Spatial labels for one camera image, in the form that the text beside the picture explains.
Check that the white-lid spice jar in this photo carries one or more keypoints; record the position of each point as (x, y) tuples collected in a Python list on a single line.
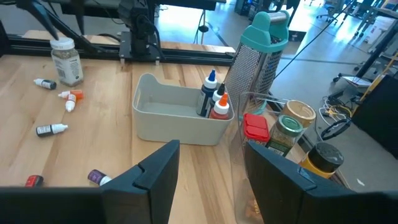
[(66, 68)]

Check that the grey plastic bin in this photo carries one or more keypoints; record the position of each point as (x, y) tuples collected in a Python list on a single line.
[(174, 130)]

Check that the black-lid orange spice jar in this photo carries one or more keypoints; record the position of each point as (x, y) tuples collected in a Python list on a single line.
[(325, 157)]

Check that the tan-lid spice jar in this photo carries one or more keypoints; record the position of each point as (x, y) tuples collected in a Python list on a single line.
[(300, 110)]

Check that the black dropper bottle white cap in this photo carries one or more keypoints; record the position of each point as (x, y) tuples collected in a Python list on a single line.
[(46, 84), (49, 130)]

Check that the red-lid spice jar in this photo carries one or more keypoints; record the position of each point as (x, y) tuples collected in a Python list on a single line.
[(256, 124)]

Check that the purple dropper bottle white cap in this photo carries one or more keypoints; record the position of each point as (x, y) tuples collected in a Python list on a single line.
[(96, 176)]

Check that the white dropper bottle red label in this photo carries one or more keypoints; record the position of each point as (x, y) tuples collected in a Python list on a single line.
[(70, 104)]

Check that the orange-nozzle food colouring bottle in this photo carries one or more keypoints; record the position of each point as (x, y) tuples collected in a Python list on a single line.
[(221, 110)]

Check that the black-nozzle food colouring bottle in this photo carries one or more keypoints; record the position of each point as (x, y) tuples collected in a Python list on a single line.
[(219, 92)]

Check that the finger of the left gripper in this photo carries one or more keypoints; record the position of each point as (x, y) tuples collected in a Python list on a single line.
[(37, 15), (79, 15)]

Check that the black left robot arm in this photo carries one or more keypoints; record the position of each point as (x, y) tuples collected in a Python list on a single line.
[(140, 28)]

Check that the blue-nozzle food colouring bottle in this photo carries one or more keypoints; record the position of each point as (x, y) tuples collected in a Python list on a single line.
[(205, 96)]

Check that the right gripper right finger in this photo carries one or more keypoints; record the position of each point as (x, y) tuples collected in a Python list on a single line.
[(273, 186)]

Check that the green round lid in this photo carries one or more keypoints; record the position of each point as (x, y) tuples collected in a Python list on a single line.
[(284, 133)]

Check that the orange dropper bottle white cap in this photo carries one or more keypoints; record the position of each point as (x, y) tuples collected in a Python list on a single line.
[(76, 94)]

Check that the clear plastic bin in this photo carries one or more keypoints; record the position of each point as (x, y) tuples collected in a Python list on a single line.
[(237, 155)]

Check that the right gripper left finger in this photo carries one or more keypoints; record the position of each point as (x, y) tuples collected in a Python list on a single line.
[(149, 186)]

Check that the red dropper bottle white cap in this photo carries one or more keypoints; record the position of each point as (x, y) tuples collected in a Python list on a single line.
[(34, 181)]

